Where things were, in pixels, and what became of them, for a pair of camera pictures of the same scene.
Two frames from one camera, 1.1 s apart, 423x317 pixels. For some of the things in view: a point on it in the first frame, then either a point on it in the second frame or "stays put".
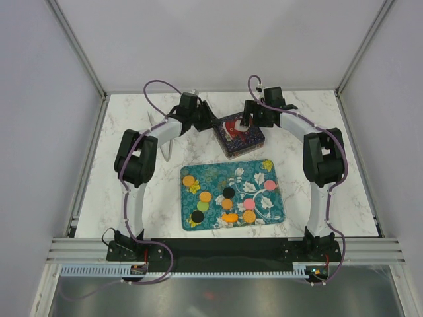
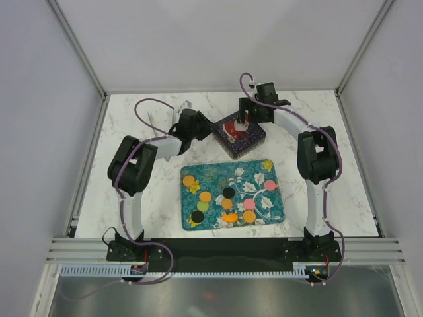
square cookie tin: [236, 144] stays put
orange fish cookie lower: [230, 217] stays put
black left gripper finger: [211, 117] to [201, 126]
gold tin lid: [234, 137] stays put
